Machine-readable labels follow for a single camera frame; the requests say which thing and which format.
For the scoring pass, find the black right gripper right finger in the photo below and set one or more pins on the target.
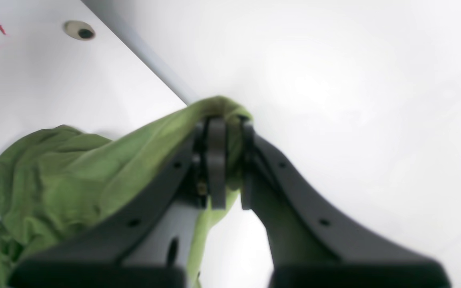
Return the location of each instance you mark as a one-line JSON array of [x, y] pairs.
[[314, 244]]

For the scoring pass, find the right grey table grommet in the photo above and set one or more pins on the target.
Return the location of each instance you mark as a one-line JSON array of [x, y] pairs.
[[79, 30]]

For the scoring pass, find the green T-shirt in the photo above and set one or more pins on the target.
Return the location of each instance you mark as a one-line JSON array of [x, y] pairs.
[[56, 183]]

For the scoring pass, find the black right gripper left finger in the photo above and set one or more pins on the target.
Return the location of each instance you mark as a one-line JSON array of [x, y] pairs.
[[146, 243]]

